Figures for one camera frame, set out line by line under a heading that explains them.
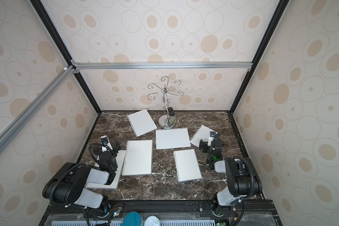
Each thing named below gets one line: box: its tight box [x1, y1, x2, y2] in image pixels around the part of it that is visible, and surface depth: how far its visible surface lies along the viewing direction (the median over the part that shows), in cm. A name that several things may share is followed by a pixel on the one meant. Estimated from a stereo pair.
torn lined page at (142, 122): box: [127, 108, 158, 138], surface depth 116 cm
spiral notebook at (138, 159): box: [121, 139, 153, 176], surface depth 97 cm
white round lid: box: [144, 215, 161, 226], surface depth 67 cm
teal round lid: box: [123, 211, 143, 226], surface depth 66 cm
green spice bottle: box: [169, 111, 176, 126], surface depth 105 cm
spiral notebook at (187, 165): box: [173, 148, 203, 183], surface depth 92 cm
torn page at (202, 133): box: [189, 124, 218, 148], surface depth 108 cm
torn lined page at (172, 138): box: [155, 127, 191, 150], surface depth 106 cm
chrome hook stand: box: [147, 75, 185, 130], surface depth 102 cm
